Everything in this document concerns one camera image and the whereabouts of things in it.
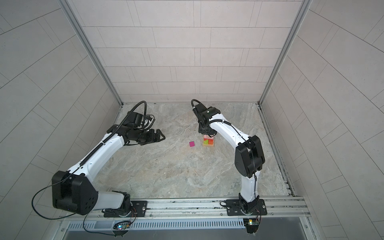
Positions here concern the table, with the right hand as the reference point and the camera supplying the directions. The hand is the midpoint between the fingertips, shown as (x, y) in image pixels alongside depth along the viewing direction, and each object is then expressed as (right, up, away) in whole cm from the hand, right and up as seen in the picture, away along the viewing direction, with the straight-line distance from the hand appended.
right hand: (205, 132), depth 88 cm
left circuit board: (-37, -38, -24) cm, 58 cm away
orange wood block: (+4, -7, +5) cm, 9 cm away
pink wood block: (+1, -1, -14) cm, 14 cm away
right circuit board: (+21, -40, -19) cm, 49 cm away
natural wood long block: (+2, -9, +6) cm, 11 cm away
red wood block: (0, -5, +5) cm, 7 cm away
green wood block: (+1, -7, +6) cm, 9 cm away
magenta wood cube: (-9, -8, +6) cm, 13 cm away
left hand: (-23, -1, -8) cm, 25 cm away
